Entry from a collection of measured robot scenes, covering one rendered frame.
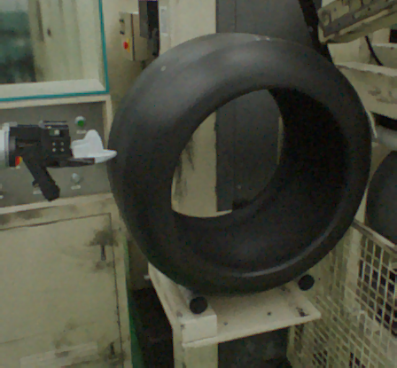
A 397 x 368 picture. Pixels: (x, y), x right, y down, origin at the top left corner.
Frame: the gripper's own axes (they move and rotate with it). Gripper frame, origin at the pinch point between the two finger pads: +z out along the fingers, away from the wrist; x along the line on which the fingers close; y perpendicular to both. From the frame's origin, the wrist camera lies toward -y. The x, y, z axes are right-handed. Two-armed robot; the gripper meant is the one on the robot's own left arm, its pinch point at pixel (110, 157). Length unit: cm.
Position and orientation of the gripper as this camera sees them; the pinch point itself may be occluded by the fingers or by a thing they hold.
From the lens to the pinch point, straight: 103.7
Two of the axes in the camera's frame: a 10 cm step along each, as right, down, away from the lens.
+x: -3.0, -3.2, 9.0
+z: 9.5, -0.3, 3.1
